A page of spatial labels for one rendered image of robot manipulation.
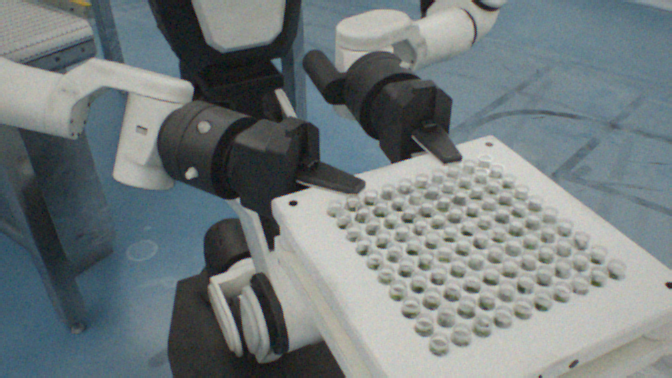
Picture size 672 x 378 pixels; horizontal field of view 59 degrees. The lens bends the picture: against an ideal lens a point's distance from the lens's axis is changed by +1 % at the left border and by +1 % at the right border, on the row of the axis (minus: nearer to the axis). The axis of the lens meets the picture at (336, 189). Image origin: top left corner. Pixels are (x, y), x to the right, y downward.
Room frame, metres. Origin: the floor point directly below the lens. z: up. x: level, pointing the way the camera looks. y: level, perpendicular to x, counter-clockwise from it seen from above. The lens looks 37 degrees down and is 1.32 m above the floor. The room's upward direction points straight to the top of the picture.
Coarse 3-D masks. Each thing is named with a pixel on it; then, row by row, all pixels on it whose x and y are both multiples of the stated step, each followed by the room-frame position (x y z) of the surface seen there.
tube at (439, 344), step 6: (432, 336) 0.25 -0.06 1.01; (438, 336) 0.25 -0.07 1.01; (444, 336) 0.25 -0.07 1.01; (432, 342) 0.25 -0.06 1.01; (438, 342) 0.26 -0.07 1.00; (444, 342) 0.25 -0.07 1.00; (432, 348) 0.24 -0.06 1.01; (438, 348) 0.24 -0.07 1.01; (444, 348) 0.24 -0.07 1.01; (432, 354) 0.24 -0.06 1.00; (438, 354) 0.24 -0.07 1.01; (444, 354) 0.24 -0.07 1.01
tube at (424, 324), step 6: (420, 318) 0.27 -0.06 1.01; (426, 318) 0.27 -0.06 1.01; (432, 318) 0.27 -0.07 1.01; (420, 324) 0.27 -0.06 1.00; (426, 324) 0.27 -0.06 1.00; (432, 324) 0.26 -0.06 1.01; (420, 330) 0.26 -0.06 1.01; (426, 330) 0.26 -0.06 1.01; (432, 330) 0.26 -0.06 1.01; (420, 336) 0.26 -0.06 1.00; (426, 336) 0.26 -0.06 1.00
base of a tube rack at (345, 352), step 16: (288, 256) 0.39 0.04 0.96; (288, 272) 0.38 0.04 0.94; (304, 272) 0.36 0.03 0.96; (304, 288) 0.35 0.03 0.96; (320, 304) 0.33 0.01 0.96; (320, 320) 0.32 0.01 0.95; (336, 320) 0.31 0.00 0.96; (336, 336) 0.30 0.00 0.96; (640, 336) 0.30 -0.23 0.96; (336, 352) 0.29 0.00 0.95; (352, 352) 0.28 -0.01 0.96; (608, 352) 0.28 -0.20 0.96; (624, 352) 0.28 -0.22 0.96; (640, 352) 0.28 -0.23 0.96; (656, 352) 0.29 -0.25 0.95; (352, 368) 0.27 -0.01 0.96; (576, 368) 0.27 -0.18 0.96; (592, 368) 0.27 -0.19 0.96; (608, 368) 0.27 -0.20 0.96; (624, 368) 0.27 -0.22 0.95; (640, 368) 0.28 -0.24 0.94
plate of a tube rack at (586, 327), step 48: (480, 144) 0.50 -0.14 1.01; (288, 240) 0.37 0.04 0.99; (336, 240) 0.36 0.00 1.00; (624, 240) 0.36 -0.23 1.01; (336, 288) 0.30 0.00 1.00; (384, 288) 0.30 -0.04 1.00; (480, 288) 0.30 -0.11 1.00; (624, 288) 0.30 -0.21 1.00; (384, 336) 0.26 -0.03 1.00; (528, 336) 0.26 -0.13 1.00; (576, 336) 0.26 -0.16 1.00; (624, 336) 0.26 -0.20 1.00
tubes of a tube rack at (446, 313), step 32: (416, 192) 0.41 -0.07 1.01; (448, 192) 0.42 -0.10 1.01; (480, 192) 0.41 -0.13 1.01; (512, 192) 0.41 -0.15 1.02; (384, 224) 0.37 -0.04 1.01; (416, 224) 0.37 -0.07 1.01; (448, 224) 0.36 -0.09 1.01; (480, 224) 0.37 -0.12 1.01; (512, 224) 0.37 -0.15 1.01; (544, 224) 0.36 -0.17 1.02; (448, 256) 0.33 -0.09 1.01; (480, 256) 0.33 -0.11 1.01; (512, 256) 0.34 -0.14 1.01; (544, 256) 0.33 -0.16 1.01; (576, 256) 0.33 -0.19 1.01; (416, 288) 0.30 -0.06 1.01; (448, 288) 0.30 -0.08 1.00; (512, 288) 0.30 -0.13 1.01; (448, 320) 0.27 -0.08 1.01
